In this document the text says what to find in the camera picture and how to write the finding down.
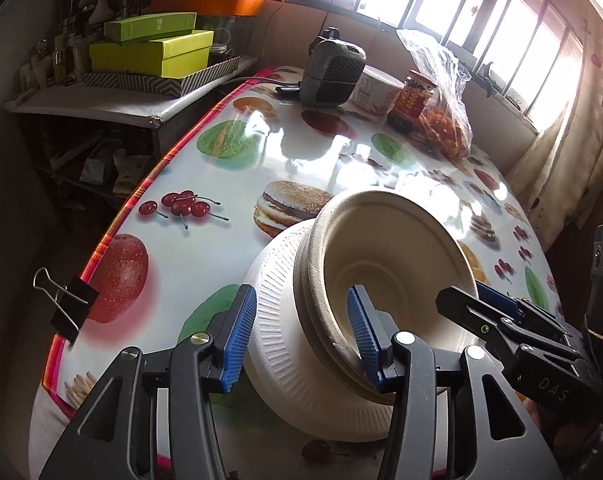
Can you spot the orange plastic container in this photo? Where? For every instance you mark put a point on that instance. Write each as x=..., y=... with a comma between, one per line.
x=206, y=2

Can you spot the white paper packets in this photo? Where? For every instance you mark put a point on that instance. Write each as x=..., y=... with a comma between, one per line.
x=101, y=167

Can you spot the dark green flat box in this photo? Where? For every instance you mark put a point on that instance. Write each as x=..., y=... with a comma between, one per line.
x=151, y=27

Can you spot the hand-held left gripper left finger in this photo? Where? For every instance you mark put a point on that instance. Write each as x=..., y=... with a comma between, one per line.
x=239, y=340

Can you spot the grey portable heater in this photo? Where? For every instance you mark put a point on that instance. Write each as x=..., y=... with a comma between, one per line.
x=331, y=75

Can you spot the fruit print tablecloth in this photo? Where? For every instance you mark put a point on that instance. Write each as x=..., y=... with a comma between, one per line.
x=221, y=170

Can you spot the black window latch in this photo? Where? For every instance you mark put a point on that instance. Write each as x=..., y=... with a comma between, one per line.
x=489, y=77

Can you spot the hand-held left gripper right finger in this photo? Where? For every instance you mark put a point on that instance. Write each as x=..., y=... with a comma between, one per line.
x=364, y=340

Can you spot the window frame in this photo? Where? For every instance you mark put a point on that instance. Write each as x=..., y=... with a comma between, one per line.
x=501, y=10

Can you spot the row of small bottles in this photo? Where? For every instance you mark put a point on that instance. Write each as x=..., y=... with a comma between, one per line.
x=56, y=60

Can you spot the zigzag patterned tray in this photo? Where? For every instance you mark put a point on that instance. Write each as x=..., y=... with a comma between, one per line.
x=131, y=82

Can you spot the black binder clip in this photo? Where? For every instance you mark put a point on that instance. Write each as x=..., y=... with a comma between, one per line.
x=73, y=310

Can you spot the red label glass jar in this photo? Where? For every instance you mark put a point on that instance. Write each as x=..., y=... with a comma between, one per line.
x=409, y=105

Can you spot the plastic bag of oranges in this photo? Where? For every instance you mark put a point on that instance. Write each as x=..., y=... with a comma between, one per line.
x=446, y=125

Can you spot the lime green box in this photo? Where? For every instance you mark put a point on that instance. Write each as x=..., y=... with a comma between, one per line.
x=131, y=60

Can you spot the dark glass jar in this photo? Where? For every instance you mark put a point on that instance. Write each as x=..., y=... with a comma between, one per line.
x=220, y=42

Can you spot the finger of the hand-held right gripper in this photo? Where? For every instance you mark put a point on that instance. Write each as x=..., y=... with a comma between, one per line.
x=501, y=302
x=471, y=315

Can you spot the cream patterned curtain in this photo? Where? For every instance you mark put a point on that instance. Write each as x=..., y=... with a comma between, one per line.
x=571, y=150

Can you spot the white side table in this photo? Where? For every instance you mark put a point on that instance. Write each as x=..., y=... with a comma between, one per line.
x=81, y=106

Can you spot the white plastic tub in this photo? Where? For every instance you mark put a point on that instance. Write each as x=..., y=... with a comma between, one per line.
x=376, y=92

